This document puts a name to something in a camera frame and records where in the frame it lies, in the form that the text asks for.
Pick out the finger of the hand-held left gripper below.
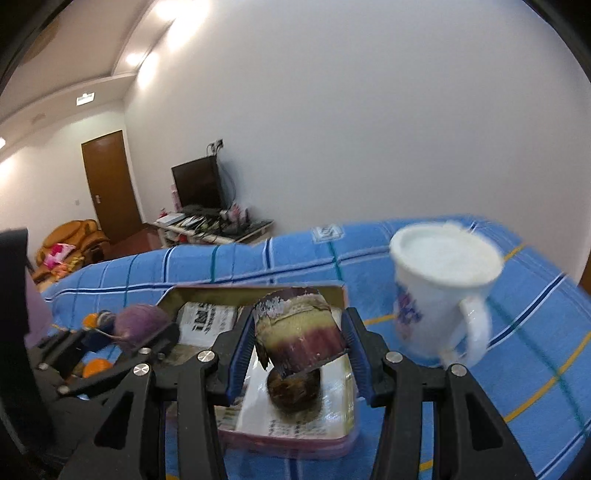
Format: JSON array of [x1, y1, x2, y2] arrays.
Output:
[[33, 320, 117, 367], [55, 323, 182, 403]]

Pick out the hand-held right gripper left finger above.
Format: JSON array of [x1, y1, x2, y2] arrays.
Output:
[[58, 307, 259, 480]]

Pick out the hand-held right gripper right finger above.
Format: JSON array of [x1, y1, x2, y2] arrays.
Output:
[[341, 307, 532, 480]]

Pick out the purple round fruit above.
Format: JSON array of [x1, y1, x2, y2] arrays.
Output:
[[113, 305, 170, 343]]

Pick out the pink cardboard box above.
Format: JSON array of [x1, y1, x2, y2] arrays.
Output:
[[157, 282, 362, 461]]

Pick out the newspaper sheet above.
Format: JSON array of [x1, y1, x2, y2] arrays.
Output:
[[178, 302, 357, 438]]

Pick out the pink floral cushion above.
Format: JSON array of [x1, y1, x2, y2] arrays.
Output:
[[44, 244, 75, 269]]

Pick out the white printed mug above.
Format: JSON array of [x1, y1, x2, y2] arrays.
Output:
[[390, 222, 505, 368]]

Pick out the orange leather armchair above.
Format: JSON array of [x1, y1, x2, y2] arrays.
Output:
[[30, 219, 112, 283]]

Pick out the white television stand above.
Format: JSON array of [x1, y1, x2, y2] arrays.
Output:
[[154, 213, 276, 251]]

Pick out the blue plaid towel blanket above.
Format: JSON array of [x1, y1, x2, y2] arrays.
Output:
[[39, 215, 591, 480]]

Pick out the brown wooden door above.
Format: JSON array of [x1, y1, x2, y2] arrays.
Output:
[[82, 130, 143, 244]]

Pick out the black television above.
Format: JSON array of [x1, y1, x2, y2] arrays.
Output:
[[171, 156, 228, 211]]

